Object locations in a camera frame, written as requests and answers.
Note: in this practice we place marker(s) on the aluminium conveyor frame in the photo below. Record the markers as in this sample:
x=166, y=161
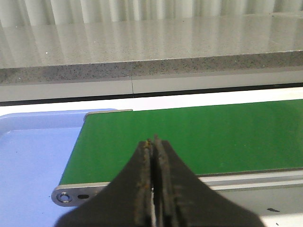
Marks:
x=75, y=195

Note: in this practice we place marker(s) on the blue plastic tray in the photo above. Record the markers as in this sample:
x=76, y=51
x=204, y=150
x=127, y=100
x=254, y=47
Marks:
x=34, y=150

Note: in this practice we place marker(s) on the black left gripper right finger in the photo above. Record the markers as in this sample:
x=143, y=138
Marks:
x=183, y=200

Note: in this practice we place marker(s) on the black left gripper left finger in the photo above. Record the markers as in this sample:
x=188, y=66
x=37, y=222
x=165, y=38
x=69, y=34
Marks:
x=125, y=202

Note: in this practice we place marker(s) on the green conveyor belt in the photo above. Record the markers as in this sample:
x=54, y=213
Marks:
x=213, y=137

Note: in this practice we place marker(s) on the grey stone counter ledge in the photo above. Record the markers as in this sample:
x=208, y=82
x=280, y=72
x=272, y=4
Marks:
x=89, y=52

